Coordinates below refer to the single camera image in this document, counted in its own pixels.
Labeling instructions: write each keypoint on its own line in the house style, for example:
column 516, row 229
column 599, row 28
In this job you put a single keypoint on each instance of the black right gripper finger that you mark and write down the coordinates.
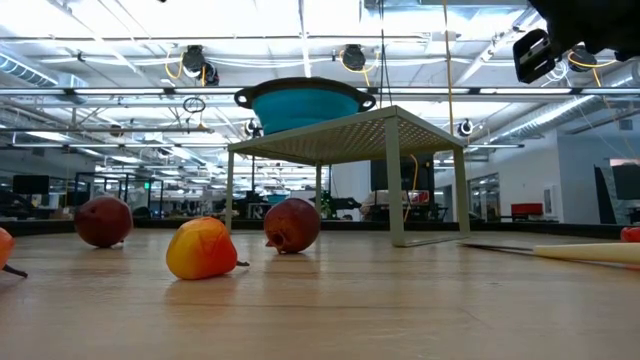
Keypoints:
column 534, row 56
column 570, row 20

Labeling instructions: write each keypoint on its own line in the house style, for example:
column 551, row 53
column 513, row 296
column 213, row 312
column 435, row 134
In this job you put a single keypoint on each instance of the blue grey collapsible colander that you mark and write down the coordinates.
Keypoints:
column 305, row 107

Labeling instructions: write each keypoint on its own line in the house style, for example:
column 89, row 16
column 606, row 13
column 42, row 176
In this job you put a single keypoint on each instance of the dark red pomegranate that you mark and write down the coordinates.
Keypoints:
column 103, row 221
column 291, row 225

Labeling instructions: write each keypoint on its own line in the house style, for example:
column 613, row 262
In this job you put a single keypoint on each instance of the red box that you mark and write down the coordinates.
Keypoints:
column 526, row 209

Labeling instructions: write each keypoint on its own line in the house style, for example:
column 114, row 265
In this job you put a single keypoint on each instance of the black cabinet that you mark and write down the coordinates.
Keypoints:
column 425, row 170

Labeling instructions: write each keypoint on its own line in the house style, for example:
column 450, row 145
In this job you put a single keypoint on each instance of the small red tomato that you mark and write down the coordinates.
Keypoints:
column 631, row 234

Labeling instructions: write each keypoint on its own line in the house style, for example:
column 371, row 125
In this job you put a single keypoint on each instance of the pale green perforated metal rack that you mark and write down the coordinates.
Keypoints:
column 350, row 145

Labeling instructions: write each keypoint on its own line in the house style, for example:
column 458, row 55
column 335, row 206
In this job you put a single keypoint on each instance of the black monitor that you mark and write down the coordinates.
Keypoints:
column 31, row 185

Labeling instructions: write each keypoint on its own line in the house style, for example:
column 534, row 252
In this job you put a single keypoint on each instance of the silver ventilation duct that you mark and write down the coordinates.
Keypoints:
column 520, row 127
column 25, row 70

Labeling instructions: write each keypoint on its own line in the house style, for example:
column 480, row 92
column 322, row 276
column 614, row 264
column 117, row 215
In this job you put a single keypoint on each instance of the black aluminium frame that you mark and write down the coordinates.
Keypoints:
column 45, row 226

